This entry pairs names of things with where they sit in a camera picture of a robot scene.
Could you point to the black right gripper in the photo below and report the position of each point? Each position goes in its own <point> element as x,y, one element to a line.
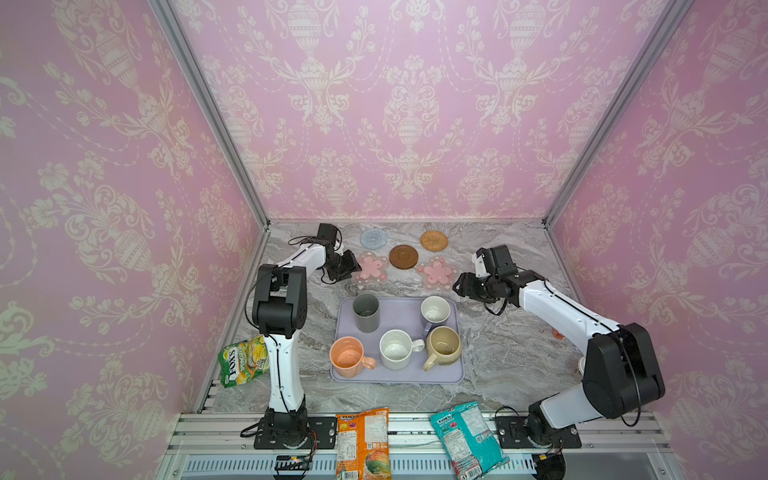
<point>471,285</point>

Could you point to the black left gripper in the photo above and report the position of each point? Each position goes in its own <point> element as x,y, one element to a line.
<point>350,265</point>

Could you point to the blue woven round coaster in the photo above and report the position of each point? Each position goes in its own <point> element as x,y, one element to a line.
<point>373,239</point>

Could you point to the pink flower silicone coaster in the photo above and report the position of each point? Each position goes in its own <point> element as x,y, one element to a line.
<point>437,274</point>

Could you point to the lavender mug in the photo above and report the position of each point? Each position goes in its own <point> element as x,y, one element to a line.
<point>435,311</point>

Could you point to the brown wooden round coaster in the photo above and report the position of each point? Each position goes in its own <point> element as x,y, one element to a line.
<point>403,257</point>

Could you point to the peach orange mug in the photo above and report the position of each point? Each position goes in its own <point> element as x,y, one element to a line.
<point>348,358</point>

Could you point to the white mug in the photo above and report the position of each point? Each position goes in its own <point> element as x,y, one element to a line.
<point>396,348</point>

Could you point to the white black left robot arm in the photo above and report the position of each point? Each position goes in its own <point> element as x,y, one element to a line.
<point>279,310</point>

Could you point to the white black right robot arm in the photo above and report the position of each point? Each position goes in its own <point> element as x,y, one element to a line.
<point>621,371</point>

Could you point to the woven rattan round coaster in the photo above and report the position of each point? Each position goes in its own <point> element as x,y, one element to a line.
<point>434,240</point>

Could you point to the grey mug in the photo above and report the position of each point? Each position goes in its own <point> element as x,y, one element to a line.
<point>366,311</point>

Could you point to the beige yellow mug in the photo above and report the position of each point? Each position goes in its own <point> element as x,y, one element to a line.
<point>443,346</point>

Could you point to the green snack packet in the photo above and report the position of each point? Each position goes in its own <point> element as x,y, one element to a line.
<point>243,361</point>

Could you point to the teal snack bag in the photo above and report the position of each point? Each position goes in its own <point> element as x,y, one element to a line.
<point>471,446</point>

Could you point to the orange snack bag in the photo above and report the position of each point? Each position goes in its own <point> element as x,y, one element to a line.
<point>362,446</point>

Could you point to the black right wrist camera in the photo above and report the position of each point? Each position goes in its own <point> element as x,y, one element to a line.
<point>494,262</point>

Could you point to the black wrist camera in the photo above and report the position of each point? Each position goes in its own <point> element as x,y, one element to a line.
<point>328,234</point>
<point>494,262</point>

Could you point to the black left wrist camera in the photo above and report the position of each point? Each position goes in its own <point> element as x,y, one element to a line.
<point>328,234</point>

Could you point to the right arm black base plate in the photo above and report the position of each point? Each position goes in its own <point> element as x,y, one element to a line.
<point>513,433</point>

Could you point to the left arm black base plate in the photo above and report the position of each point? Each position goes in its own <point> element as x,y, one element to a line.
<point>321,429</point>

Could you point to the aluminium frame post left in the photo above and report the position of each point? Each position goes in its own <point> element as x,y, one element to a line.
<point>203,94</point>

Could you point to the aluminium frame post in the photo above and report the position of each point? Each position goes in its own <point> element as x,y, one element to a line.
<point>203,94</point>
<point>661,33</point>

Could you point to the aluminium frame post right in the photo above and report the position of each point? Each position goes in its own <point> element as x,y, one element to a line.
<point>661,33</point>

